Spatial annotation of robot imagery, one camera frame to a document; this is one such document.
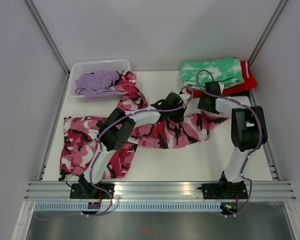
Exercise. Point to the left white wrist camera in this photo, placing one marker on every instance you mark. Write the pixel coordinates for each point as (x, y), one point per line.
(185, 97)

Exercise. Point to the red folded trousers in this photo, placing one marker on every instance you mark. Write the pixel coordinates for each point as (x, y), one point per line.
(249, 81)

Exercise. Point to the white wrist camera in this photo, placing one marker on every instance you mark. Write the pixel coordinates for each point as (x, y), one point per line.
(221, 86)
(185, 97)

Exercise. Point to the pink camouflage trousers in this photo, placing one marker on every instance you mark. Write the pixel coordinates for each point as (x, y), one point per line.
(81, 133)

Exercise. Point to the lilac trousers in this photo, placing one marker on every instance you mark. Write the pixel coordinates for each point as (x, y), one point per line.
(98, 85)

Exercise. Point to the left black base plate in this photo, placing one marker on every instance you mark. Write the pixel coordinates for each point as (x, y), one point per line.
(103, 191)

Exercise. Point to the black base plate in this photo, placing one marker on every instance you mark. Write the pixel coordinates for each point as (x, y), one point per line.
(103, 191)
(229, 191)

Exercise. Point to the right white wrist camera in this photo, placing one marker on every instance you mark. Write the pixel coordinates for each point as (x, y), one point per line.
(221, 86)

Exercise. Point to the white slotted cable duct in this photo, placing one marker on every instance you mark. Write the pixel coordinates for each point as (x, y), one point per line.
(133, 206)

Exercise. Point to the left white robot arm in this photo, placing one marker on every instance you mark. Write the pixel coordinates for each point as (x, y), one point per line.
(115, 133)

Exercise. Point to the aluminium frame post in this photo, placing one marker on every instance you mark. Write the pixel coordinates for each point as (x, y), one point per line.
(268, 29)
(46, 34)

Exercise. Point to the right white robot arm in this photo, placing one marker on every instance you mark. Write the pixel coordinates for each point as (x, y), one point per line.
(248, 133)

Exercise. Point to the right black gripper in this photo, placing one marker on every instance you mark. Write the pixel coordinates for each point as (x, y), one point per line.
(202, 104)

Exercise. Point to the white plastic basket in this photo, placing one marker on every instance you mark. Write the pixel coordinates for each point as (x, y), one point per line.
(93, 66)

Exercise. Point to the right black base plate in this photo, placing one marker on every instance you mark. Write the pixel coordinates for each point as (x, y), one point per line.
(229, 191)

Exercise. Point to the green tie-dye folded trousers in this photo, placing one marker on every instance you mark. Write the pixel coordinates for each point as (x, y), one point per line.
(197, 74)

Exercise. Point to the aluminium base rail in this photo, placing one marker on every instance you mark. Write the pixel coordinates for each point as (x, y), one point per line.
(262, 191)

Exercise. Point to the left aluminium frame post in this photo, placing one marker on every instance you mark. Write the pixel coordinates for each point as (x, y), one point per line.
(46, 34)

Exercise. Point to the right aluminium frame post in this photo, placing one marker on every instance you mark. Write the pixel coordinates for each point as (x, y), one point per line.
(268, 29)

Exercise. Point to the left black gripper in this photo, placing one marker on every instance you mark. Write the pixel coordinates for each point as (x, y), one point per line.
(180, 119)

